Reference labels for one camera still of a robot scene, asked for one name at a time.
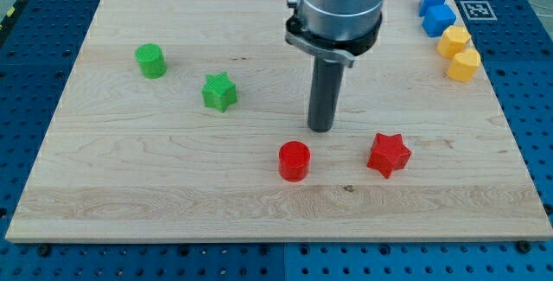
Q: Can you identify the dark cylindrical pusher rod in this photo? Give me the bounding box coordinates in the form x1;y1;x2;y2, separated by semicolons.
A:
308;58;344;132

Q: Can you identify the green star block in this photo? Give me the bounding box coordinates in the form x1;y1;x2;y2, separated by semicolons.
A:
201;72;238;112

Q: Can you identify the red star block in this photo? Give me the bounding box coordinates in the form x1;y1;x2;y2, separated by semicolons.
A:
366;133;411;178

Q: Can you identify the white fiducial marker tag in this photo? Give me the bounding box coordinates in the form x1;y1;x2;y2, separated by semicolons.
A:
460;0;497;21

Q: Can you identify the yellow hexagon block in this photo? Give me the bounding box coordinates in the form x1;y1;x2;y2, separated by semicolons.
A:
436;25;472;59

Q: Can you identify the green cylinder block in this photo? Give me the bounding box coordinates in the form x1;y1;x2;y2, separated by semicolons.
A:
135;43;167;79

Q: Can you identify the blue cube block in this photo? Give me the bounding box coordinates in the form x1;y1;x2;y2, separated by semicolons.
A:
422;4;456;37

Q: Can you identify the red cylinder block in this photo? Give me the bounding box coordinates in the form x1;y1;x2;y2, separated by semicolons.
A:
278;141;311;182

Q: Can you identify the wooden board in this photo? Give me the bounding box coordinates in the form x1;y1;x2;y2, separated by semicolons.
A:
6;0;552;243

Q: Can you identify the yellow heart block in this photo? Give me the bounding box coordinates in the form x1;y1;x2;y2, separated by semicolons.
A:
446;48;481;82

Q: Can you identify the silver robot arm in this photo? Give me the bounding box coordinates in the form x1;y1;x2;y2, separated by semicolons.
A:
285;0;384;132

